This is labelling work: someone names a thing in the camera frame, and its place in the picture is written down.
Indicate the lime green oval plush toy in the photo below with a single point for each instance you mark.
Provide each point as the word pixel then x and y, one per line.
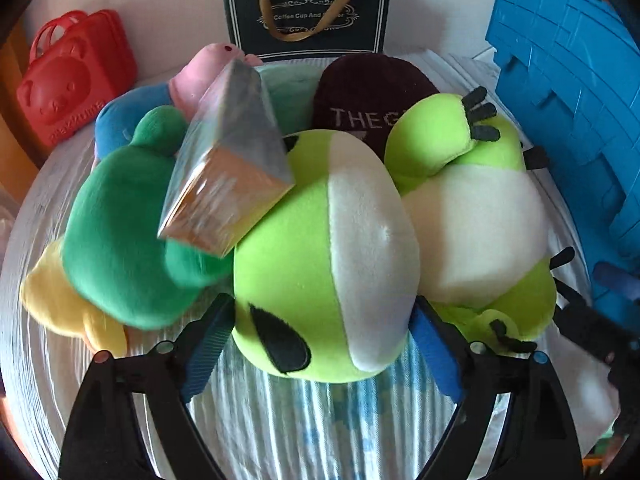
pixel 300 260

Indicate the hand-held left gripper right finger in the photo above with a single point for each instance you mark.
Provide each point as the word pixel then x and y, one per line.
pixel 435 355

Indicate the yellow plush toy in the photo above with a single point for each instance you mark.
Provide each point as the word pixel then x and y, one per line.
pixel 55 295

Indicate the red bear plastic case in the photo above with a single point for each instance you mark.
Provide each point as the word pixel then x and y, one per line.
pixel 75 85

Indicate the dark green plush toy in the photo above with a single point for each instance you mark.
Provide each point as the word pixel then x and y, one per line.
pixel 120 240

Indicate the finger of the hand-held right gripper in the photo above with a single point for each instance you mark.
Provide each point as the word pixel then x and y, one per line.
pixel 585 320
pixel 617 282

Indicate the pale teal plush toy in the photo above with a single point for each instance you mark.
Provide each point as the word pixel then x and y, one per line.
pixel 295 95

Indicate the maroon knit beanie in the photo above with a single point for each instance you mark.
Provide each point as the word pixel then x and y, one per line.
pixel 365 90

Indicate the orange wooden frame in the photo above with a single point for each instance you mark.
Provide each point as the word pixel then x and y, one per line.
pixel 15 85

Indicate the silver wrapped box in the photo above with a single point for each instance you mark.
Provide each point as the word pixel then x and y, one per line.
pixel 235 160

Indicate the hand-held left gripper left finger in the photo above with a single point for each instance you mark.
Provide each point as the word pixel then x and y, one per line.
pixel 210 345

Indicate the pink pig plush toy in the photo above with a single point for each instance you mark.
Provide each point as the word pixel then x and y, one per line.
pixel 195 80

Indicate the lime green frog plush toy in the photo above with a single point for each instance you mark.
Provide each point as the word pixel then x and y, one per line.
pixel 475 220

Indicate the blue plastic crate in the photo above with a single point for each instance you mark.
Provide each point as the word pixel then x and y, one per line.
pixel 560 85

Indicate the white striped table cloth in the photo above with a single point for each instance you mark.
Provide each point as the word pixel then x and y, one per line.
pixel 280 425

